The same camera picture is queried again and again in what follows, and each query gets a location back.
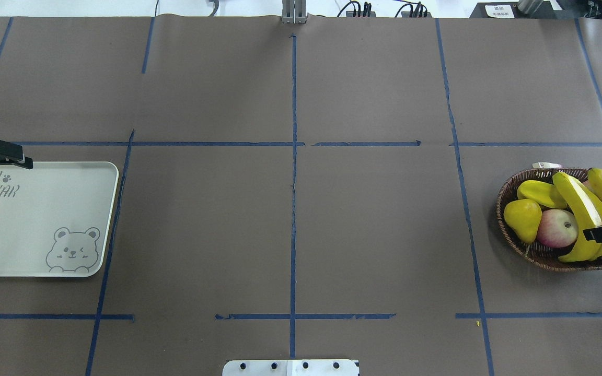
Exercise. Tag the basket paper tag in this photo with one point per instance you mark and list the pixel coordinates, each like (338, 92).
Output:
(546, 165)

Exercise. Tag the brown wicker basket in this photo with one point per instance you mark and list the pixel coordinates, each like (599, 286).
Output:
(538, 254)

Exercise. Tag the red green apple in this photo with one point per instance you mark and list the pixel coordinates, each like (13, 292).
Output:
(557, 229)

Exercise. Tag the white bear tray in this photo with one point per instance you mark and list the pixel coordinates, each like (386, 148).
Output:
(55, 218)

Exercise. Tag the yellow starfruit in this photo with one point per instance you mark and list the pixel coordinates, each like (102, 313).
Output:
(545, 194)

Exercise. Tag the yellow pear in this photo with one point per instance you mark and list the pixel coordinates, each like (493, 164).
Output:
(524, 217)

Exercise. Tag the black label box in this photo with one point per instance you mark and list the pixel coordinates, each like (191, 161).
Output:
(510, 10)

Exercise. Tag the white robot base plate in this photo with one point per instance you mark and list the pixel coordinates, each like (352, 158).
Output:
(292, 367)

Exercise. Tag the aluminium frame post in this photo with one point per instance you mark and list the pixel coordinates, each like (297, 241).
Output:
(294, 12)

